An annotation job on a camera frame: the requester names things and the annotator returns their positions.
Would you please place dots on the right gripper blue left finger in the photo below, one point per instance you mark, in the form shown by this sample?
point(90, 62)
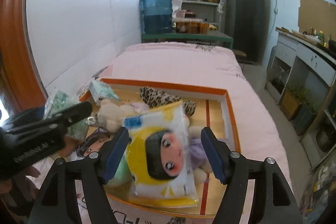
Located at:
point(111, 154)

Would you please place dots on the green low table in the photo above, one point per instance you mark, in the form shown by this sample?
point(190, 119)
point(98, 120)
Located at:
point(212, 37)

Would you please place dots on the green patterned tissue pack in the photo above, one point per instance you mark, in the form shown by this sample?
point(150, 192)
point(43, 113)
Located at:
point(74, 111)

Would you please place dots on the blue water jug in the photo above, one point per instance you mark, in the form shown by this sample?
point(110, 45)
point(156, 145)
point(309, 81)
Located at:
point(156, 16)

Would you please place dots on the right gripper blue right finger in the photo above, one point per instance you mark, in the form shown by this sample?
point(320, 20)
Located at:
point(217, 154)

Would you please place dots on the left hand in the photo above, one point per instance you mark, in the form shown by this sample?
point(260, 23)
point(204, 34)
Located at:
point(19, 193)

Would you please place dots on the dark grey refrigerator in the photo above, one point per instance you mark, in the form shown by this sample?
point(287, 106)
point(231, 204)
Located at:
point(244, 22)

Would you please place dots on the grey plush toy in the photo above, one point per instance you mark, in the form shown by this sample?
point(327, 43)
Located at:
point(110, 115)

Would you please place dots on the white kitchen counter cabinet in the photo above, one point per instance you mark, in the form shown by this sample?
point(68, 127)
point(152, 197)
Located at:
point(296, 62)

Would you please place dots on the orange rimmed cardboard tray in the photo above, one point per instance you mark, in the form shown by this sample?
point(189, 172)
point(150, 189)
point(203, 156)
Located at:
point(214, 110)

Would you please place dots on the white blue tissue pack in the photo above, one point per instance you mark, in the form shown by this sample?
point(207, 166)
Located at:
point(100, 91)

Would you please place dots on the yellow doll face packet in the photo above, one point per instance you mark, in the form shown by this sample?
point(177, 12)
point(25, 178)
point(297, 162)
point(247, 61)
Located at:
point(158, 157)

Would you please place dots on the brown wooden headboard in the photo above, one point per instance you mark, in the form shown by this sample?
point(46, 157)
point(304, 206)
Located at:
point(21, 83)

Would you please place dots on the leopard print cloth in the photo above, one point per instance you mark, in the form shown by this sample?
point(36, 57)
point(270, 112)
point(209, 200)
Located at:
point(155, 98)

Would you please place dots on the yellow planter box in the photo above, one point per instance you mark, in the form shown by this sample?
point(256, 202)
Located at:
point(294, 98)

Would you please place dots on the mint green soft ball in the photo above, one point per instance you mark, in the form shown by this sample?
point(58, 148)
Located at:
point(122, 175)

